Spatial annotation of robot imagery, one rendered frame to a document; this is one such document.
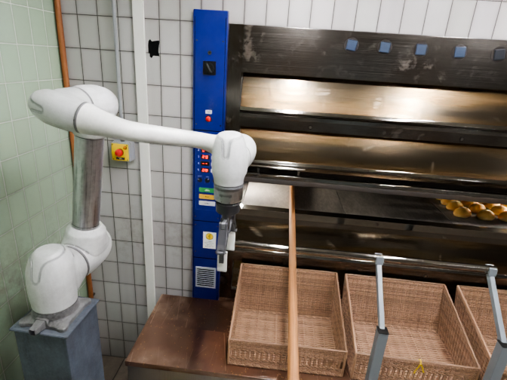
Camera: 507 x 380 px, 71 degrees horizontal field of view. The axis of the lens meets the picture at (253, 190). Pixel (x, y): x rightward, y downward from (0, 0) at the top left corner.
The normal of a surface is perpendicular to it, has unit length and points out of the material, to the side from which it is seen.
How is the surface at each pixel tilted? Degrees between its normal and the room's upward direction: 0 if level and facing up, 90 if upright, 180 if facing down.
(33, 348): 90
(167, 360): 0
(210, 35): 90
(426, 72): 90
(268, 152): 70
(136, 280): 90
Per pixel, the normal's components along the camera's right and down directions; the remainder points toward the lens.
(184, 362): 0.06, -0.94
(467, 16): -0.09, 0.34
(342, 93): -0.07, 0.00
